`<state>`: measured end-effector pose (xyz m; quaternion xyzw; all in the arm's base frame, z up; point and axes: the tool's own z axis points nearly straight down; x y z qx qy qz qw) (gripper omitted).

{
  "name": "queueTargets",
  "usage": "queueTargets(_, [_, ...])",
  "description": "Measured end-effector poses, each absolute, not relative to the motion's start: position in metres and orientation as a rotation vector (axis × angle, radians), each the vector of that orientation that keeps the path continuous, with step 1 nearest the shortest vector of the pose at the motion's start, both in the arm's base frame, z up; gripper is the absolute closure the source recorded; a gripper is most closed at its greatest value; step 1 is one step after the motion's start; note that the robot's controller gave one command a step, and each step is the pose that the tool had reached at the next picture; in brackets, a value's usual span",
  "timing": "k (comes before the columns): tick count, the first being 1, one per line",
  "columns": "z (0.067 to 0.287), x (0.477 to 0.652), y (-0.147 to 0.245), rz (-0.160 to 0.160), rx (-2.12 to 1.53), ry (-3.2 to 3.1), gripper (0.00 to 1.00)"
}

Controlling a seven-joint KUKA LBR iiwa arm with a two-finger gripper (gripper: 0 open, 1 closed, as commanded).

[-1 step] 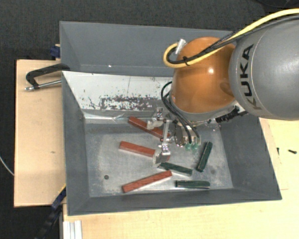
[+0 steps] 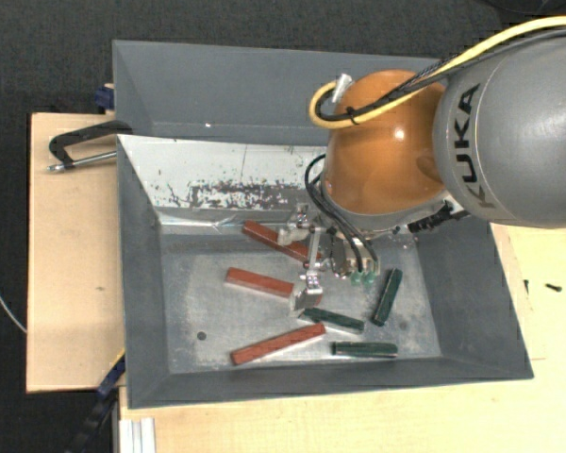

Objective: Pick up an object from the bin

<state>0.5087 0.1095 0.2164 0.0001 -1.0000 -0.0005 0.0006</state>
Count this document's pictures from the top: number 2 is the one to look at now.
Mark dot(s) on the grey metal bin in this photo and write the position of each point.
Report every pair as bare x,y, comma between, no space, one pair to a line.
203,276

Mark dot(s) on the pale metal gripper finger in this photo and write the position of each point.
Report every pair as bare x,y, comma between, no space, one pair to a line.
307,295
293,228

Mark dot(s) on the small black screw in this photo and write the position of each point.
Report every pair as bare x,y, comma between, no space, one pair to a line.
554,287

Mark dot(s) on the pale wood flat board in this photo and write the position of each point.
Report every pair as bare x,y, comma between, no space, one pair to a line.
73,253

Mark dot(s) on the dark green flat block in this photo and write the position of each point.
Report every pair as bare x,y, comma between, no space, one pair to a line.
339,320
364,349
387,296

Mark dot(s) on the red-brown flat block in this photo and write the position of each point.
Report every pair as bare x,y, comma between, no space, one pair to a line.
278,344
264,235
259,281

